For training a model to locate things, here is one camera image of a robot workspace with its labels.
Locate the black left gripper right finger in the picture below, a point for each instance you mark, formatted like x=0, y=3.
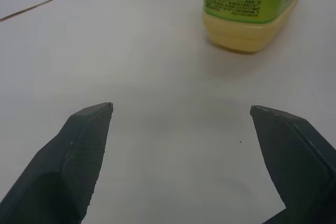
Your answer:
x=296, y=166

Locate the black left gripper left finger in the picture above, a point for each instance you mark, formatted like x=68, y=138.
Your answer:
x=65, y=171

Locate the yellow bottle with green label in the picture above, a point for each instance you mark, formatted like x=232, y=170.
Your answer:
x=244, y=11

